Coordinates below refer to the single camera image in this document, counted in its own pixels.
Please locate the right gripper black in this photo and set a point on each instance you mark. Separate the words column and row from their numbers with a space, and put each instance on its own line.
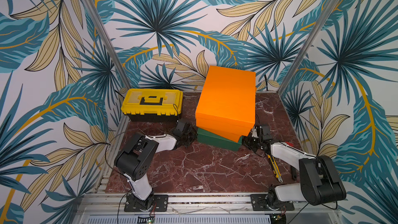
column 253, row 143

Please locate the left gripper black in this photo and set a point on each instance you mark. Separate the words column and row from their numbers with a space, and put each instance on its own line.
column 195, row 134

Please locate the large orange shoebox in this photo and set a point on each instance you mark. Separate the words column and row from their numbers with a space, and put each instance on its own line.
column 230, row 129

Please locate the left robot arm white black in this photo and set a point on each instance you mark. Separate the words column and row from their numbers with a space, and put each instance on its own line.
column 135, row 158

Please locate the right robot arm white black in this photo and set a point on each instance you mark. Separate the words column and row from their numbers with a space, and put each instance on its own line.
column 319, row 182

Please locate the green shoebox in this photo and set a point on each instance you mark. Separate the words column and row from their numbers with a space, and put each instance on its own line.
column 206, row 137

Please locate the yellow utility knife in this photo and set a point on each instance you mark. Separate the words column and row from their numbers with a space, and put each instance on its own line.
column 275, row 168

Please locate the red pipe wrench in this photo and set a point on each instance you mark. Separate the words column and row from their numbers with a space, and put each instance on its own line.
column 292, row 169

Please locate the yellow black toolbox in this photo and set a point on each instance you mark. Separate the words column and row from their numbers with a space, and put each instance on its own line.
column 153, row 105

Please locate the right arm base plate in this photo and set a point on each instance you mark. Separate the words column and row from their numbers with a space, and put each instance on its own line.
column 268, row 202

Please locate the white slotted cable duct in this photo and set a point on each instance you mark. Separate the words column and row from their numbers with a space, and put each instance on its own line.
column 180, row 219

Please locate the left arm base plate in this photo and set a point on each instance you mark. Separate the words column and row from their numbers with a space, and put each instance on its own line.
column 158, row 203

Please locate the front aluminium rail frame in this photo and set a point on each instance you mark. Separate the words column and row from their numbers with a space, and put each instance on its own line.
column 207, row 203

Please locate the left aluminium corner post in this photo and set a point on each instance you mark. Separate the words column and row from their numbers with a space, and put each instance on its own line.
column 98, row 24

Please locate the aluminium corner post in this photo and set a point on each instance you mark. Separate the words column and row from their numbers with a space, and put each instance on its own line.
column 329, row 8
column 98, row 24

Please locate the right aluminium corner post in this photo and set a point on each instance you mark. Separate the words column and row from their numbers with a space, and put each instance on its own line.
column 329, row 8

